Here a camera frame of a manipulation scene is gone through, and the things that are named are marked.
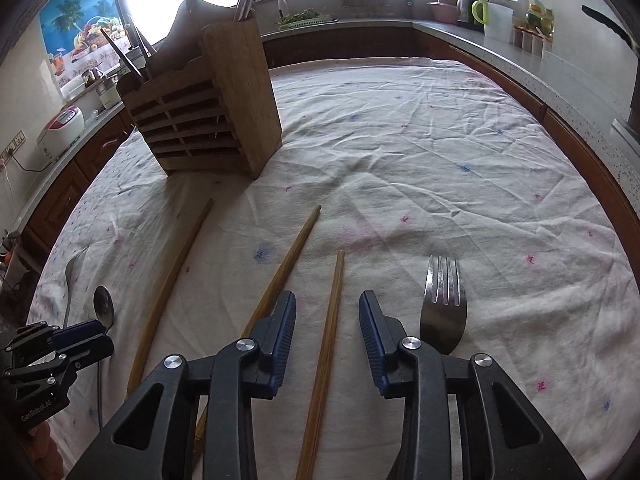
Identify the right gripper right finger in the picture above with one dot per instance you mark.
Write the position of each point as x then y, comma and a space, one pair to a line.
381, 335

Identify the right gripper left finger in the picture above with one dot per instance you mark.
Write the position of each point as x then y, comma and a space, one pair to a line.
274, 338

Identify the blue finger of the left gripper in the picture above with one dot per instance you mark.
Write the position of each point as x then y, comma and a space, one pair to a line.
74, 353
75, 334

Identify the striped bamboo chopstick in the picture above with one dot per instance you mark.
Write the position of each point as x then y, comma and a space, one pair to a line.
146, 48

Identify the long metal chopstick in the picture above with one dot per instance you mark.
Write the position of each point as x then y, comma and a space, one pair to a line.
123, 57

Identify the silver spoon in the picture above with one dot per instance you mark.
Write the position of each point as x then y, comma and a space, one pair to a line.
105, 314

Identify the bamboo chopstick pair member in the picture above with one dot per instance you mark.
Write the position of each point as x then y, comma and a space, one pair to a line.
164, 289

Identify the white floral tablecloth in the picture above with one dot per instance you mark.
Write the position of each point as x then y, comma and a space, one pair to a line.
407, 158

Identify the white red rice cooker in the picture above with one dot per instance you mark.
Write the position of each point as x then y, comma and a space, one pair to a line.
60, 133

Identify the small white electric pot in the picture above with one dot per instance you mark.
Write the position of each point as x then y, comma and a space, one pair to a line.
108, 94

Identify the wooden utensil holder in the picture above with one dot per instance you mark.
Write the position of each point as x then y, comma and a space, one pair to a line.
204, 100

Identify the fruit poster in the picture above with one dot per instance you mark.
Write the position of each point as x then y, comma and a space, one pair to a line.
79, 34

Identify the green vegetables in sink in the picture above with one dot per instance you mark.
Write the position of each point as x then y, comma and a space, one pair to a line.
304, 18

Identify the pink basin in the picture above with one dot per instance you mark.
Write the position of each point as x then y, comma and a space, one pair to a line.
443, 12

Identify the condiment bottles rack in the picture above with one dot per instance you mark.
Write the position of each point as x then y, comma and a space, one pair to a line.
535, 33

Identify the electric kettle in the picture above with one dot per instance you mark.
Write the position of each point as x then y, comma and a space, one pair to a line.
464, 13

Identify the white jug green handle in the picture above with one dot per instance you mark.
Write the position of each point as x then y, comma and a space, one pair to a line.
496, 19

